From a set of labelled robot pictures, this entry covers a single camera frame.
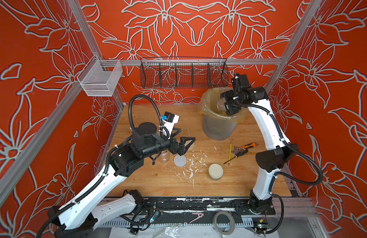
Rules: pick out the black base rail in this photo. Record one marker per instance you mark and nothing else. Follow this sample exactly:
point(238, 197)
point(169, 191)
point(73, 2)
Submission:
point(238, 205)

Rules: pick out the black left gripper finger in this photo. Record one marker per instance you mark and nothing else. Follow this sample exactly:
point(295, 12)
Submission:
point(184, 144)
point(175, 131)

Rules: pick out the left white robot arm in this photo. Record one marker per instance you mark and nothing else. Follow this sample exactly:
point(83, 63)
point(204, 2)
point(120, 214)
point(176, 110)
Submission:
point(84, 213)

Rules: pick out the clear plastic wall basket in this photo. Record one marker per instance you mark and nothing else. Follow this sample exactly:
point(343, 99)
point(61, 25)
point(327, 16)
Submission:
point(99, 78)

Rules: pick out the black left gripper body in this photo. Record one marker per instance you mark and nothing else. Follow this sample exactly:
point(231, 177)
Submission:
point(170, 144)

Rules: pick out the black wire wall basket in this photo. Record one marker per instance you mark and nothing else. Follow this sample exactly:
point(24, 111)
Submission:
point(183, 73)

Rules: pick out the translucent ribbed trash bin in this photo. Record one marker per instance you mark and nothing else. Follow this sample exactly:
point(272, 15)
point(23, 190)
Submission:
point(217, 129)

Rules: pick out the glass jar beige lid front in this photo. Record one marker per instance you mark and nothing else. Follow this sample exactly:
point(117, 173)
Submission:
point(215, 171)

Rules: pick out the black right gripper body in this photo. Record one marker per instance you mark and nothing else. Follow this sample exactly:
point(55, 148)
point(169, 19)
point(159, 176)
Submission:
point(228, 102)

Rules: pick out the clear tape roll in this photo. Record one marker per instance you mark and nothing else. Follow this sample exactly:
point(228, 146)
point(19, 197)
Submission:
point(223, 223)

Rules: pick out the yellow pencil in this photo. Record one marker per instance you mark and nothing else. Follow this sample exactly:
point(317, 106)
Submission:
point(230, 152)

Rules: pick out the glass jar patterned lid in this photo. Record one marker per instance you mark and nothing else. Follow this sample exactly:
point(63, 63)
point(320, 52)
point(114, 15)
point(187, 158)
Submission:
point(164, 156)

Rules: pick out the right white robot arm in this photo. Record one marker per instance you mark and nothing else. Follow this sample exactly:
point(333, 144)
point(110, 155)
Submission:
point(277, 152)

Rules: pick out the orange black utility pliers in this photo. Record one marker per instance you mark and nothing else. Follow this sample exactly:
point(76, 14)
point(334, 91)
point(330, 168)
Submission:
point(247, 146)

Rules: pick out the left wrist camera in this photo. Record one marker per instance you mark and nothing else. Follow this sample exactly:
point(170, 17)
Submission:
point(169, 120)

